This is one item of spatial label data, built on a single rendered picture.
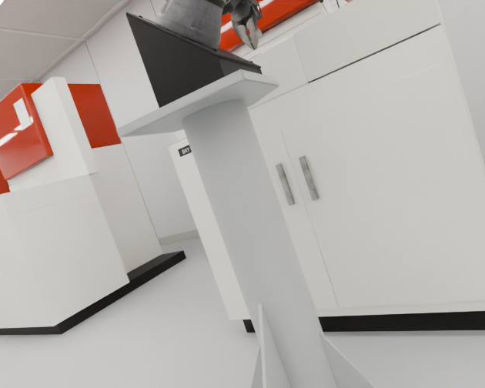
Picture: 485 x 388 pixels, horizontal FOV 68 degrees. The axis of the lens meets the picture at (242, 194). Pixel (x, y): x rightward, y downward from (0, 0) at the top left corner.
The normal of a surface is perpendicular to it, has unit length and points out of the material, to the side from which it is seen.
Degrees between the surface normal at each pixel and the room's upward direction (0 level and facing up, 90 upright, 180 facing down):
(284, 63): 90
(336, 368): 90
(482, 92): 90
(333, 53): 90
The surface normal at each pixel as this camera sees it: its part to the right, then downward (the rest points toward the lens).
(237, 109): 0.69, -0.18
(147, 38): -0.40, 0.21
